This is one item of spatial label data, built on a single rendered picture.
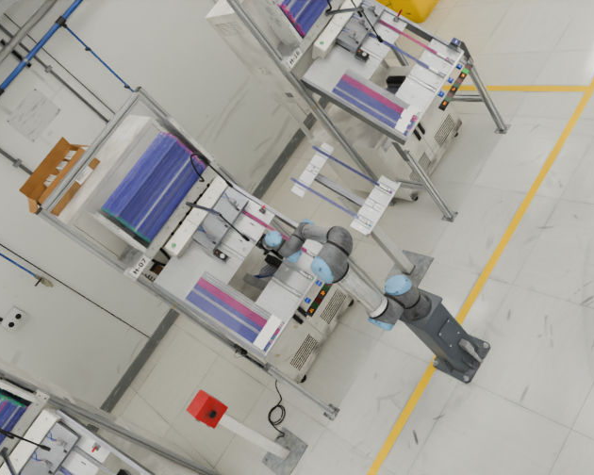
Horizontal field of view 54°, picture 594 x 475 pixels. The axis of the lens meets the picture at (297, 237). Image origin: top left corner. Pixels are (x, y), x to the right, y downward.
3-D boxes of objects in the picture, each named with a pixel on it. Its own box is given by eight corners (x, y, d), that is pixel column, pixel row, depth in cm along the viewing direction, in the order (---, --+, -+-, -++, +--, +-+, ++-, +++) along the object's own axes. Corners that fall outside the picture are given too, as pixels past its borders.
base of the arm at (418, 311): (437, 299, 277) (428, 288, 271) (420, 325, 274) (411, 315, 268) (413, 289, 289) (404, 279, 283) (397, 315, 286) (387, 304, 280)
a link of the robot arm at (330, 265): (410, 310, 268) (337, 241, 242) (393, 337, 265) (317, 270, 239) (394, 304, 278) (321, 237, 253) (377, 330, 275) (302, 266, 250)
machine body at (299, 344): (361, 297, 381) (308, 246, 343) (303, 390, 365) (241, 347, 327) (299, 272, 430) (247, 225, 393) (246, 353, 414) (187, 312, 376)
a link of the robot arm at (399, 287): (423, 290, 272) (411, 275, 264) (408, 314, 269) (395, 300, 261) (404, 283, 281) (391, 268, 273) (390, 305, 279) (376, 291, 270)
